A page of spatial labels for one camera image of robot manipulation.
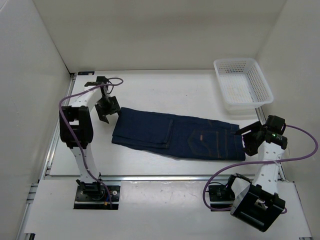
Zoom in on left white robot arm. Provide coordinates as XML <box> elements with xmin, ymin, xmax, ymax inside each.
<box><xmin>58</xmin><ymin>76</ymin><xmax>124</xmax><ymax>203</ymax></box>

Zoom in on white plastic mesh basket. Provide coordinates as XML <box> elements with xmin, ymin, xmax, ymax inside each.
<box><xmin>213</xmin><ymin>57</ymin><xmax>274</xmax><ymax>114</ymax></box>

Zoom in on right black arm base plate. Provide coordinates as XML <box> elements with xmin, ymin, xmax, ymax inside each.
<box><xmin>206</xmin><ymin>182</ymin><xmax>235</xmax><ymax>209</ymax></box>

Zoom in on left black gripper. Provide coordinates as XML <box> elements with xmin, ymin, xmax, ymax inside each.
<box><xmin>94</xmin><ymin>95</ymin><xmax>122</xmax><ymax>123</ymax></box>

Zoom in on dark blue denim trousers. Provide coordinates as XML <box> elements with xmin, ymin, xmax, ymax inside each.
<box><xmin>111</xmin><ymin>107</ymin><xmax>246</xmax><ymax>161</ymax></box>

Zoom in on aluminium left frame rail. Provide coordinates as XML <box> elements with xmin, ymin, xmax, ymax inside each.
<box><xmin>14</xmin><ymin>72</ymin><xmax>77</xmax><ymax>240</ymax></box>

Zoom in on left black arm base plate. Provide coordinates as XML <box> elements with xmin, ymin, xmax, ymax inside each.
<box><xmin>73</xmin><ymin>179</ymin><xmax>121</xmax><ymax>211</ymax></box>

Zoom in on black corner bracket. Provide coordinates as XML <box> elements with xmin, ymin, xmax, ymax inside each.
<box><xmin>77</xmin><ymin>71</ymin><xmax>95</xmax><ymax>76</ymax></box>

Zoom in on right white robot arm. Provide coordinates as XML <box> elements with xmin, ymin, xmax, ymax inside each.
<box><xmin>224</xmin><ymin>115</ymin><xmax>288</xmax><ymax>232</ymax></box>

